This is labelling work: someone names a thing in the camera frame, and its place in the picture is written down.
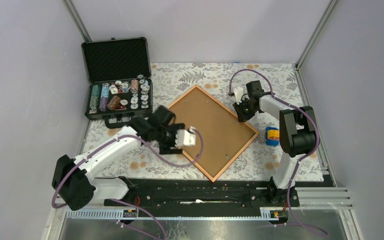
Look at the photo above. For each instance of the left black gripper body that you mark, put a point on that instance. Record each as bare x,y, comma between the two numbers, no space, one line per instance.
166,139

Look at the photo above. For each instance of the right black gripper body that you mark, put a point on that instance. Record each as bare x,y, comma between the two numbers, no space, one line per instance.
244,110

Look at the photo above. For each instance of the orange wooden photo frame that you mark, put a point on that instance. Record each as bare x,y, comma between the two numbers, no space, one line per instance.
224,138

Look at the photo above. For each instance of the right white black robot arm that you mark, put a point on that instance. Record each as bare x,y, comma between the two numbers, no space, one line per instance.
298,134

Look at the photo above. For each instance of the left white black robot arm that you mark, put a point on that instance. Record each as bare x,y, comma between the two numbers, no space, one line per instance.
75,180

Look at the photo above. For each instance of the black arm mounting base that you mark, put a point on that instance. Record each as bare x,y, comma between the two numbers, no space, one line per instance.
176,198

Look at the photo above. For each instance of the blue yellow toy block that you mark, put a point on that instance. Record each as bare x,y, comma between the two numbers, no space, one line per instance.
272,136

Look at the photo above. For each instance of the black poker chip case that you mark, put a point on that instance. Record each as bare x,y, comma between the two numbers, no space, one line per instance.
119,73

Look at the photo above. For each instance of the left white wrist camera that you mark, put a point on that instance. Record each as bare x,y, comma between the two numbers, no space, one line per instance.
185,137

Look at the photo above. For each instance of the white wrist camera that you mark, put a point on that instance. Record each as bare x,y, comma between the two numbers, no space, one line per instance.
185,137
238,93

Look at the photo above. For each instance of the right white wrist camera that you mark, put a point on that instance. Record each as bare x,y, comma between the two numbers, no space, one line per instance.
238,93

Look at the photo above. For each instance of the aluminium rail frame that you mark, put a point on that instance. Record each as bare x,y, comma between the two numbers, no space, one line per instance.
306,198

